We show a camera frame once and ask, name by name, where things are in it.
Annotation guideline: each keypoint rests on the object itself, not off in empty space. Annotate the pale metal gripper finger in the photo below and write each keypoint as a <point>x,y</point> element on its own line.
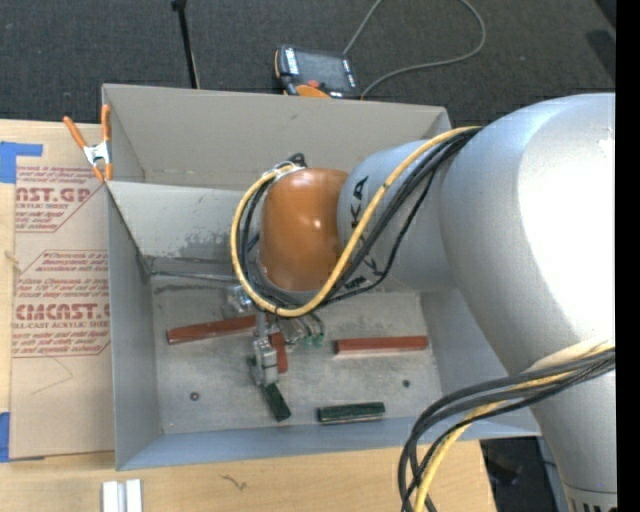
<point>270,364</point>
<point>259,350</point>

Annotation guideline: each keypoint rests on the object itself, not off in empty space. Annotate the dark green flat block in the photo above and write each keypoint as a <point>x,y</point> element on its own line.
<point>351,413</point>
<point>278,404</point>

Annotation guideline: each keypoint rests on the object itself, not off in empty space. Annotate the grey metal bin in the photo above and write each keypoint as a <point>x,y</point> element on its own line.
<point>200,130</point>

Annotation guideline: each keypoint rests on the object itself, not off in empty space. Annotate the brown cardboard board red print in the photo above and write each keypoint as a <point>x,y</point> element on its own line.
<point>60,390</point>

